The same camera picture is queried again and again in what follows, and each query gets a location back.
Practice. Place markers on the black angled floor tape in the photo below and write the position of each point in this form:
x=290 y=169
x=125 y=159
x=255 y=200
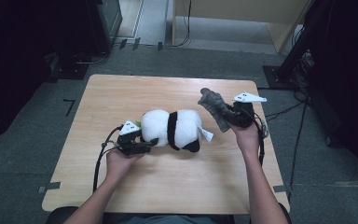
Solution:
x=71 y=105

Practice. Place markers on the black slanted stand post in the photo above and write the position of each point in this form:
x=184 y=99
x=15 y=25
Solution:
x=304 y=40

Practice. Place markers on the person's dark clothing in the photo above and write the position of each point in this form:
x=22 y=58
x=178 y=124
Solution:
x=167 y=220

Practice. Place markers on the dark curtain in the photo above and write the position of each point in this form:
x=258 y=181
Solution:
x=15 y=62
x=351 y=77

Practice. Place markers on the dark floor tape strip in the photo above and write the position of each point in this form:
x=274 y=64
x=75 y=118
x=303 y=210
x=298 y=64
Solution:
x=160 y=46
x=122 y=43

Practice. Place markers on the grey tape strip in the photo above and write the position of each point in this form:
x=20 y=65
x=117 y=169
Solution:
x=282 y=188
x=49 y=187

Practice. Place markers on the black square stand base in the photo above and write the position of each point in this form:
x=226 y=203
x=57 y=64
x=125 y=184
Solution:
x=272 y=77

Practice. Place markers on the panda plush toy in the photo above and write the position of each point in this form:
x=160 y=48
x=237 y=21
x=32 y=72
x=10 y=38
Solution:
x=185 y=127

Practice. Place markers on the light wooden cabinet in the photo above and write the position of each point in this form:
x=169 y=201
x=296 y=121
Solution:
x=230 y=6

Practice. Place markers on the person's right hand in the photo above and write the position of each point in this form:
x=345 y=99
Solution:
x=247 y=138

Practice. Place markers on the person's left hand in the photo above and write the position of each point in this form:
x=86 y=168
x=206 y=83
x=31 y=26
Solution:
x=121 y=165

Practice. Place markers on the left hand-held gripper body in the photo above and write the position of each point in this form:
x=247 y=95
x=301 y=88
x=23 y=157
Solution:
x=126 y=140

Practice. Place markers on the grey fuzzy cloth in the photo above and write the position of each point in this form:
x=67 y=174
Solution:
x=214 y=107

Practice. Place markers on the dark equipment cabinet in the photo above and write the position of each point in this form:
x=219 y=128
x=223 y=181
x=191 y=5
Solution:
x=112 y=18

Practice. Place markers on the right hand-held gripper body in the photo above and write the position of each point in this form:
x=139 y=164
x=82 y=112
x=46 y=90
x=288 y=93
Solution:
x=244 y=115

